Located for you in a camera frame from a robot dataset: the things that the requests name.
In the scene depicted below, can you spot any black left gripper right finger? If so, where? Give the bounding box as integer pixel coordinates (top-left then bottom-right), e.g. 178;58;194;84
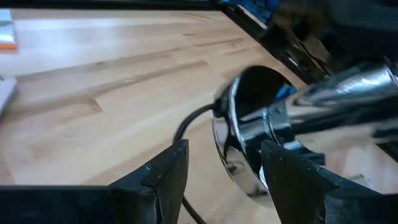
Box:
260;139;398;224

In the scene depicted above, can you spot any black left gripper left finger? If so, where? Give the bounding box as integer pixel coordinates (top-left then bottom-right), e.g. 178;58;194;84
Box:
0;138;190;224

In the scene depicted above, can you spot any chrome lamp socket base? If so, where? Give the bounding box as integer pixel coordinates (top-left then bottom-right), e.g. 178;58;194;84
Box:
211;60;398;209

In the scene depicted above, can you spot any brown cardboard sheet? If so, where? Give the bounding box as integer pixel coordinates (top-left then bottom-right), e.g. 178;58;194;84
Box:
0;75;18;116

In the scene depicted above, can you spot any white printed card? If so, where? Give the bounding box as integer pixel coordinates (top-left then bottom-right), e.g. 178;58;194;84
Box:
0;8;19;51

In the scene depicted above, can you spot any black lamp power cord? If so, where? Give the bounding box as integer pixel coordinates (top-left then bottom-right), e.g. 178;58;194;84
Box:
172;103;218;224

